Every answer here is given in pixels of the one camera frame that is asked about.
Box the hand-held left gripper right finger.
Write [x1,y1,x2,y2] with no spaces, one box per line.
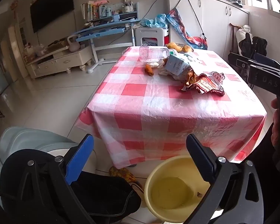
[184,134,265,224]

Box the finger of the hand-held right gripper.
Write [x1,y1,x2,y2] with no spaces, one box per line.
[228,52,251,75]
[253,52,280,70]

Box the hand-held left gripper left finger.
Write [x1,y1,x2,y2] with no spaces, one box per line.
[0,134,95,224]

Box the red white snack wrapper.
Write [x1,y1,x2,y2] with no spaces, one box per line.
[181,71,225,97]

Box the yellow plastic bin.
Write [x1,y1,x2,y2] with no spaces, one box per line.
[144,155,212,223]

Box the white printed plastic wrapper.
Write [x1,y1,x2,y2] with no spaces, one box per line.
[177,52,204,69]

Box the light blue carton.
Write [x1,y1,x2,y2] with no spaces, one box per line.
[164,55,192,76]

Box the small white tissue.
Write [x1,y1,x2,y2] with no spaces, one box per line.
[147,61,165,68]

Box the clear plastic bottle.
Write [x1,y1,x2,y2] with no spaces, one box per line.
[139,46,178,63]

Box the person's right hand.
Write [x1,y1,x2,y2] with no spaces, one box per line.
[270,97,280,149]

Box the black jacket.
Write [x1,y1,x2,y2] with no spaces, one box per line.
[238,31,268,57]

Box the wooden chair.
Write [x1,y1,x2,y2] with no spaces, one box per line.
[229,23,239,55]

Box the white sack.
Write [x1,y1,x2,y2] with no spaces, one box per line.
[236,24,253,50]

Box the person's black trouser leg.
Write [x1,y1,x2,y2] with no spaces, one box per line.
[71,171,142,217]

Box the white cabinet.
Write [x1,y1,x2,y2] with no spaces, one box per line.
[166,0,250,56]

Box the glass fruit dish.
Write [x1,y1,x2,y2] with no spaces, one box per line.
[164,44,194,53]

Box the light blue sofa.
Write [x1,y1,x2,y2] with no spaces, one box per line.
[0,126,78,215]

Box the colourful printed bag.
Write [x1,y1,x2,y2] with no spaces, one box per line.
[166,0,208,50]

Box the pink checkered table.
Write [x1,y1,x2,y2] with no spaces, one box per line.
[76,45,267,169]

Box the red and white container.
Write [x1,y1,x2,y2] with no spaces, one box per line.
[163,28,171,46]

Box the white plastic stool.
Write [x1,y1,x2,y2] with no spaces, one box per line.
[133,27,170,47]

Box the blue plastic bag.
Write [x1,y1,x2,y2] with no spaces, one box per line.
[140,14,171,29]

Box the cream television cabinet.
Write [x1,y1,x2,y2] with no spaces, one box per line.
[26,45,94,79]

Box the beige kettlebell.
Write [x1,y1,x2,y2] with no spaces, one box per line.
[67,35,81,52]

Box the clear plastic bag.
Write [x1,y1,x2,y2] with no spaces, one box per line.
[35,44,47,56]

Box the white pen holder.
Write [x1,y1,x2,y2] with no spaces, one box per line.
[122,0,134,13]

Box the blue study desk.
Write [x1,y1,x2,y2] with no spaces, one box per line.
[75,2,141,74]

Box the row of books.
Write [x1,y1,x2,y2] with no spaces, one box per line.
[80,1,100,22]

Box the black flat television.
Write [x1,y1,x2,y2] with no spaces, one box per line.
[30,0,75,34]

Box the red wall ornament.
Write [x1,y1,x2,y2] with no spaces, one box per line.
[11,1,19,19]

